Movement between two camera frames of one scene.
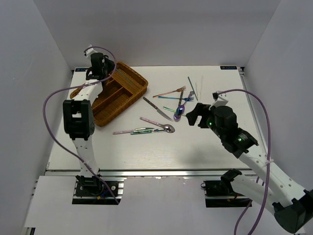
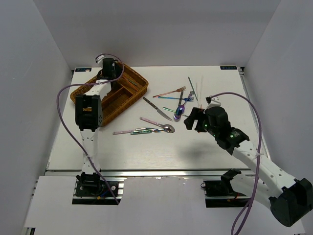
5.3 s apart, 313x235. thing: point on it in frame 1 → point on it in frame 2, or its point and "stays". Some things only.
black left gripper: x=111 y=63 → x=119 y=69
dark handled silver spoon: x=181 y=97 → x=190 y=94
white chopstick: x=196 y=91 stays
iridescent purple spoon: x=179 y=110 stays
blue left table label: x=80 y=69 stays
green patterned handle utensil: x=146 y=131 stays
